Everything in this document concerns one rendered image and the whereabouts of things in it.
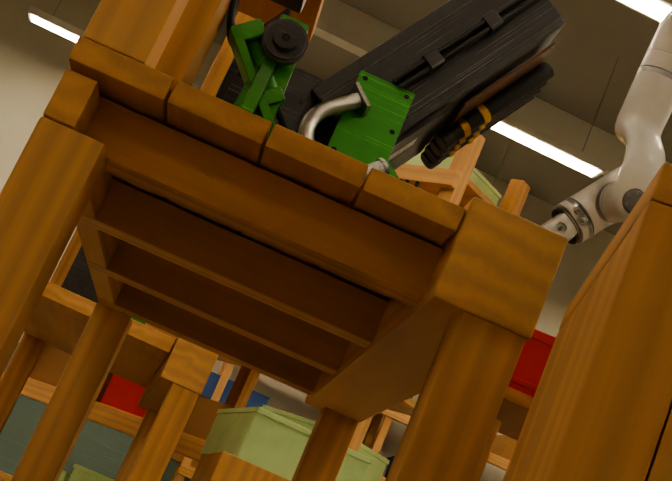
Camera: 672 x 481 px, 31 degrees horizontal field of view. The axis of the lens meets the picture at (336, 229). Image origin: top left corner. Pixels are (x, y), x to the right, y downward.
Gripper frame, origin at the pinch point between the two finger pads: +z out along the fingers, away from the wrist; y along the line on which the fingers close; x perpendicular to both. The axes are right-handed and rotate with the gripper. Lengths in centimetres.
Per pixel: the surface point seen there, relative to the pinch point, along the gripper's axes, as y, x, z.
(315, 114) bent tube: -2.5, 41.1, 14.7
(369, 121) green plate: 2.4, 36.0, 5.1
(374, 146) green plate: 1.2, 31.2, 7.3
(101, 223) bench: -11, 41, 59
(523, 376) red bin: -3.1, -18.8, 8.3
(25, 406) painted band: 892, 142, 130
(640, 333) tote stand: -121, -14, 34
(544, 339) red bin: -3.6, -15.3, 1.4
